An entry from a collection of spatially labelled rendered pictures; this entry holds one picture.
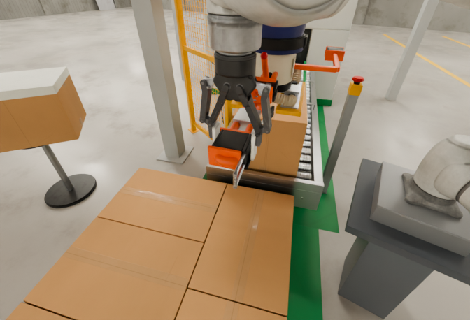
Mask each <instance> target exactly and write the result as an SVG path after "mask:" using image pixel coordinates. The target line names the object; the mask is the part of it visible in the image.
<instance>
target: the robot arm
mask: <svg viewBox="0 0 470 320"><path fill-rule="evenodd" d="M440 1H444V2H447V3H451V4H452V5H455V6H458V7H460V8H466V9H470V0H440ZM348 2H349V0H206V5H207V12H208V16H207V20H208V32H209V45H210V47H211V49H212V50H214V51H215V52H214V62H215V77H214V78H210V77H208V76H206V77H205V78H203V79H202V80H201V81H200V85H201V90H202V95H201V110H200V117H199V121H200V122H201V123H205V124H207V125H208V133H209V137H210V138H212V139H213V142H214V141H215V139H216V138H217V136H218V134H219V133H220V122H216V120H217V119H218V116H219V114H220V111H221V109H222V107H223V105H224V103H225V101H226V100H229V101H230V100H235V101H239V102H241V103H242V105H243V107H244V108H245V110H246V112H247V114H248V116H249V119H250V122H251V124H252V127H253V129H254V131H253V133H252V139H251V155H250V160H252V161H253V160H254V159H255V156H256V153H257V146H258V147H259V146H260V145H261V143H262V134H263V133H265V134H269V133H270V131H271V127H272V122H271V107H270V100H269V93H270V91H271V83H266V84H263V83H260V82H258V81H257V79H256V76H255V71H256V58H257V53H256V52H255V51H257V50H258V49H260V47H261V43H262V25H263V24H264V25H267V26H271V27H295V26H299V25H303V24H307V23H309V22H312V21H315V20H320V19H325V18H330V17H333V16H335V15H336V14H337V13H338V12H340V11H341V10H342V9H343V8H344V6H345V5H346V4H347V3H348ZM214 84H215V86H216V87H217V89H218V90H219V92H220V95H219V97H218V99H217V103H216V104H215V107H214V109H213V112H212V114H211V116H210V117H209V111H210V104H211V94H212V88H213V85H214ZM254 89H257V90H258V94H259V95H260V96H261V107H262V119H263V125H262V122H261V119H260V118H259V114H258V112H257V109H256V107H255V104H254V102H253V97H252V94H251V93H252V92H253V91H254ZM215 122H216V123H215ZM401 176H402V177H403V179H404V186H405V192H406V197H405V199H404V200H405V201H406V202H407V203H409V204H414V205H419V206H422V207H425V208H429V209H431V210H436V211H438V212H442V213H445V214H449V215H450V216H452V217H454V218H457V219H461V218H462V217H463V214H462V212H461V210H460V209H459V206H458V204H457V202H459V203H460V204H461V205H462V206H464V207H465V208H466V209H467V210H468V211H469V212H470V136H466V135H454V136H451V137H449V138H446V139H443V140H441V141H440V142H438V143H437V144H435V146H433V148H431V149H430V150H429V151H428V153H427V154H426V155H425V157H424V158H423V159H422V161H421V162H420V164H419V166H418V168H417V170H416V172H415V174H414V175H411V174H410V173H403V174H402V175H401Z"/></svg>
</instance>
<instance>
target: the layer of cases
mask: <svg viewBox="0 0 470 320"><path fill-rule="evenodd" d="M293 211H294V196H292V195H287V194H280V193H276V192H272V191H265V190H261V189H253V188H250V187H242V186H237V188H236V189H234V188H233V185H232V184H227V183H223V182H216V181H212V180H205V179H200V178H196V177H189V176H185V175H178V174H173V173H167V172H162V171H158V170H151V169H147V168H139V169H138V170H137V171H136V172H135V173H134V174H133V176H132V177H131V178H130V179H129V180H128V181H127V183H126V184H125V185H124V186H123V187H122V188H121V190H119V192H118V193H117V194H116V195H115V196H114V197H113V198H112V200H111V201H110V202H109V203H108V204H107V206H106V207H105V208H104V209H103V210H102V211H101V212H100V213H99V214H98V215H97V217H96V218H95V219H94V220H93V221H92V223H91V224H90V225H89V226H88V227H87V228H86V229H85V230H84V231H83V232H82V233H81V235H80V236H79V237H78V238H77V239H76V241H75V242H74V243H73V244H72V245H71V246H70V247H69V248H68V249H67V250H66V251H65V253H64V254H63V255H62V256H61V257H60V259H59V260H58V261H57V262H56V263H55V264H54V266H53V267H51V269H50V270H49V271H48V272H47V273H46V274H45V276H44V277H43V278H42V279H41V280H40V281H39V283H38V284H37V285H36V286H35V287H34V288H33V289H32V290H31V291H30V292H29V294H28V295H27V296H26V297H25V298H24V300H23V301H25V302H26V303H23V302H21V303H20V304H19V305H18V306H17V307H16V308H15V309H14V310H13V312H12V313H11V314H10V315H9V316H8V318H7V319H6V320H287V309H288V296H289V284H290V260H291V247H292V223H293Z"/></svg>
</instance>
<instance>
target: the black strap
mask: <svg viewBox="0 0 470 320"><path fill-rule="evenodd" d="M307 38H308V34H305V33H304V34H303V35H302V36H300V37H296V38H283V39H273V38H262V43H261V47H260V49H261V50H270V51H288V50H297V49H300V48H302V47H303V46H306V43H307Z"/></svg>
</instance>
